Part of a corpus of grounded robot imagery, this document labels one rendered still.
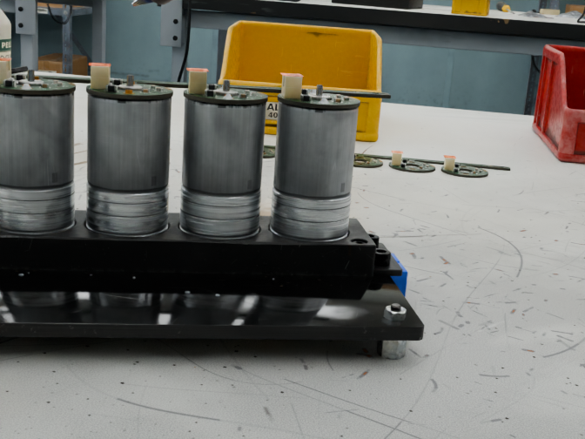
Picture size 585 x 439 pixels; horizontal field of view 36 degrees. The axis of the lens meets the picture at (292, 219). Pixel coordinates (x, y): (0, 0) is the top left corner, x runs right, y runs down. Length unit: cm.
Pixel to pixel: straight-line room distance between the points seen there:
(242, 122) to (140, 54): 466
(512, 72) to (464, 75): 24
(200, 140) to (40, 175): 5
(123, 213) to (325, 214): 6
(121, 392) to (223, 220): 7
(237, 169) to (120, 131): 3
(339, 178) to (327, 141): 1
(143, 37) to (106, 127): 464
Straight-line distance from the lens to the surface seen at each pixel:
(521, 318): 29
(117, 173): 26
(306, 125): 26
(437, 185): 45
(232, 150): 26
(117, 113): 26
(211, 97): 26
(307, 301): 25
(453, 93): 470
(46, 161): 26
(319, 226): 27
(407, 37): 261
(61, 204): 27
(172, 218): 29
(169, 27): 267
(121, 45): 494
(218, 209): 26
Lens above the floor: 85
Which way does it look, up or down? 16 degrees down
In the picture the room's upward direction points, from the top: 4 degrees clockwise
